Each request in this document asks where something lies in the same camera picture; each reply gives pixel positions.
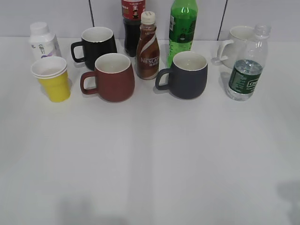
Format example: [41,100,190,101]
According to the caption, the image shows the clear water bottle green label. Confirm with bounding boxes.
[226,24,271,101]

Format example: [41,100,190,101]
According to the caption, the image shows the yellow paper cup stack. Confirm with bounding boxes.
[31,56,70,103]

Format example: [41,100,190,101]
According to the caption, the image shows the brown Nescafe coffee bottle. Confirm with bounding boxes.
[136,11,160,80]

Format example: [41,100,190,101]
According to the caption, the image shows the red-brown ceramic mug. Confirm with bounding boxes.
[80,53,135,102]

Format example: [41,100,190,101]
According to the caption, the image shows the dark grey ceramic mug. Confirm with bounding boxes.
[155,51,208,99]

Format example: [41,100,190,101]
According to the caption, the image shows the black ceramic mug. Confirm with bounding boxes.
[70,27,117,70]

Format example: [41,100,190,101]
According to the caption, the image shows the green soda bottle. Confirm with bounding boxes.
[167,0,198,67]

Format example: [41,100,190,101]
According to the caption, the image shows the dark cola bottle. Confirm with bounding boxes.
[121,0,146,57]

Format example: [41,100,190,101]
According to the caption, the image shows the white yogurt carton bottle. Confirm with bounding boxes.
[29,22,61,61]

